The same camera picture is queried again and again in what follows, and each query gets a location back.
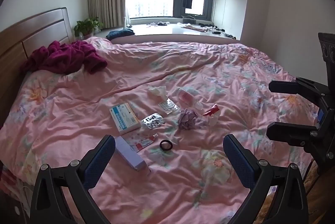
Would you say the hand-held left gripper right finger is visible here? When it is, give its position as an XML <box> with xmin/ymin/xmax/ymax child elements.
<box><xmin>223</xmin><ymin>134</ymin><xmax>309</xmax><ymax>224</ymax></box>

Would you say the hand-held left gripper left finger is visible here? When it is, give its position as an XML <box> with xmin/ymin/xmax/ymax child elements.
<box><xmin>30</xmin><ymin>134</ymin><xmax>116</xmax><ymax>224</ymax></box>

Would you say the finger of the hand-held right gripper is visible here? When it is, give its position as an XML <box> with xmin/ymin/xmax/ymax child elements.
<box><xmin>266</xmin><ymin>122</ymin><xmax>321</xmax><ymax>147</ymax></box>
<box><xmin>269</xmin><ymin>78</ymin><xmax>327</xmax><ymax>99</ymax></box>

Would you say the white blue medicine box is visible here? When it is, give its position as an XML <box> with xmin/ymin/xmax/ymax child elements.
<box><xmin>109</xmin><ymin>103</ymin><xmax>141</xmax><ymax>135</ymax></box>

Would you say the lilac carton box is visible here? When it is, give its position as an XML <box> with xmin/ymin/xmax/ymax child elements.
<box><xmin>114</xmin><ymin>136</ymin><xmax>152</xmax><ymax>172</ymax></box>

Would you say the red white ointment tube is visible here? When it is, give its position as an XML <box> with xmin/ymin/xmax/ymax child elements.
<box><xmin>127</xmin><ymin>133</ymin><xmax>159</xmax><ymax>153</ymax></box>

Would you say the red wrapper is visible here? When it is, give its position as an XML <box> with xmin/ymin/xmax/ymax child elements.
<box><xmin>203</xmin><ymin>104</ymin><xmax>219</xmax><ymax>117</ymax></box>

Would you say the silver blister pack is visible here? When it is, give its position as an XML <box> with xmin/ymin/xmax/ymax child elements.
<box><xmin>141</xmin><ymin>113</ymin><xmax>166</xmax><ymax>129</ymax></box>

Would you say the purple crumpled paper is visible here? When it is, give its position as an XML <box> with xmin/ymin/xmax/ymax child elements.
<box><xmin>178</xmin><ymin>108</ymin><xmax>198</xmax><ymax>130</ymax></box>

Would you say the clear pink plastic package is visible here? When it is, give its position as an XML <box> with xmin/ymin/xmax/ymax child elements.
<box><xmin>178</xmin><ymin>88</ymin><xmax>204</xmax><ymax>110</ymax></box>

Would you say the clear foil wrapper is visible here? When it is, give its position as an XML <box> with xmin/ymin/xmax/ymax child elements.
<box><xmin>158</xmin><ymin>99</ymin><xmax>180</xmax><ymax>114</ymax></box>

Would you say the white crumpled tissue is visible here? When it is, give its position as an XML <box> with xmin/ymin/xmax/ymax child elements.
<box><xmin>148</xmin><ymin>85</ymin><xmax>167</xmax><ymax>98</ymax></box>

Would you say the pink floral duvet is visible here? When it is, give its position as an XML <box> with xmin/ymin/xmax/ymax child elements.
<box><xmin>0</xmin><ymin>37</ymin><xmax>325</xmax><ymax>224</ymax></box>

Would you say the magenta cloth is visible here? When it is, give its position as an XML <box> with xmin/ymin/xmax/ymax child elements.
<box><xmin>21</xmin><ymin>40</ymin><xmax>108</xmax><ymax>74</ymax></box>

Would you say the dark blue cloth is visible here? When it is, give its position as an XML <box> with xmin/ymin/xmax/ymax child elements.
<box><xmin>106</xmin><ymin>29</ymin><xmax>135</xmax><ymax>40</ymax></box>

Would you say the green potted plant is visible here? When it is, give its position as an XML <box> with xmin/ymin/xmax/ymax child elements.
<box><xmin>74</xmin><ymin>17</ymin><xmax>104</xmax><ymax>39</ymax></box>

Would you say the wooden headboard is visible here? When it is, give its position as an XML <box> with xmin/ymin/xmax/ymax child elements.
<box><xmin>0</xmin><ymin>7</ymin><xmax>74</xmax><ymax>128</ymax></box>

